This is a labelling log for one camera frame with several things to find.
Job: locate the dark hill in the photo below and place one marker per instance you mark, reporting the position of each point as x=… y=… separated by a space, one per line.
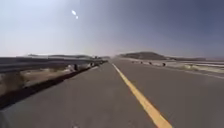
x=145 y=55

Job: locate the dry gravel verge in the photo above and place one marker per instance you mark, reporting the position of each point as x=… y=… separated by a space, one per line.
x=36 y=75
x=203 y=68

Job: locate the low distant hills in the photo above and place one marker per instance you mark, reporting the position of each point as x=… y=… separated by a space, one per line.
x=63 y=56

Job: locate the yellow painted line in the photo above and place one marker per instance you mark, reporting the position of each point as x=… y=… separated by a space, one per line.
x=140 y=97

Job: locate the grey asphalt road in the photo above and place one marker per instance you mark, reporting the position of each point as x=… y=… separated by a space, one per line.
x=100 y=96

